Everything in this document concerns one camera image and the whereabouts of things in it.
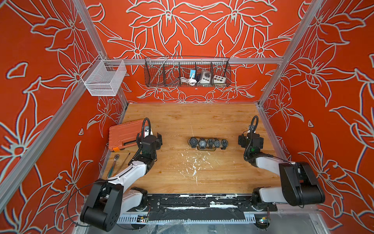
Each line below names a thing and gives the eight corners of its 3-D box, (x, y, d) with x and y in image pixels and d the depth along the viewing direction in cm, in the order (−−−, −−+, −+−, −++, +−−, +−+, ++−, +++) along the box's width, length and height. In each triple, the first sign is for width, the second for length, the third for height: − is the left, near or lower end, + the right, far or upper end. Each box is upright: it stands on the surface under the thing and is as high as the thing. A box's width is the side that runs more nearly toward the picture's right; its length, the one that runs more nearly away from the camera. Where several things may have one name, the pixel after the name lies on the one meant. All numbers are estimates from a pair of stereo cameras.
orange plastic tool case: (110, 152, 93) (107, 149, 89) (111, 129, 105) (109, 125, 101) (144, 144, 97) (142, 140, 93) (142, 123, 109) (140, 119, 105)
